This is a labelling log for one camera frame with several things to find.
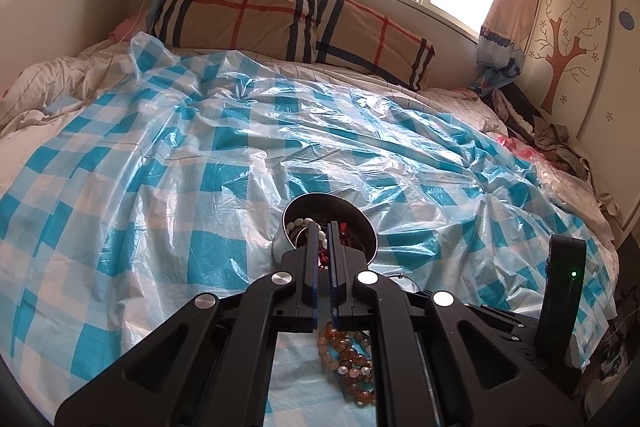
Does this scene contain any pile of dark clothes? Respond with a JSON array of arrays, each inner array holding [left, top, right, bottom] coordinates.
[[480, 83, 620, 218]]

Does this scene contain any red cord bracelet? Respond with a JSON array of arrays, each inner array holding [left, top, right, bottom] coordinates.
[[319, 220, 367, 270]]

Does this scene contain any brown bead bracelet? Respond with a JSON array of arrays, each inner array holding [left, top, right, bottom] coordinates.
[[316, 321, 378, 408]]

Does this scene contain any blue checkered plastic sheet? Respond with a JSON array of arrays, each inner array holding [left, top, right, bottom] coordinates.
[[1, 35, 620, 418]]

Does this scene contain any plaid pillow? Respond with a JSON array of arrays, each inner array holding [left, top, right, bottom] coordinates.
[[150, 0, 319, 63], [284, 0, 435, 91]]

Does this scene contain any right pink curtain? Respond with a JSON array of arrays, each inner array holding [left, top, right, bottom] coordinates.
[[473, 0, 538, 96]]

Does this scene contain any wardrobe with tree decal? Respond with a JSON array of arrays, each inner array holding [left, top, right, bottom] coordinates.
[[518, 0, 639, 232]]

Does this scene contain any right plaid pillow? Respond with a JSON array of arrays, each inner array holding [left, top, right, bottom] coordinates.
[[284, 0, 435, 91]]

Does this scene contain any white bead bracelet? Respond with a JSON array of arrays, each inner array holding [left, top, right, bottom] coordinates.
[[286, 215, 329, 251]]

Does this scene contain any silver round metal tin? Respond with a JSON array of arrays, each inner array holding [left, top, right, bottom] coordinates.
[[271, 193, 378, 268]]

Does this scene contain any left plaid pillow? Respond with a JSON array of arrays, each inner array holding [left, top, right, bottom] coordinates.
[[150, 0, 319, 63]]

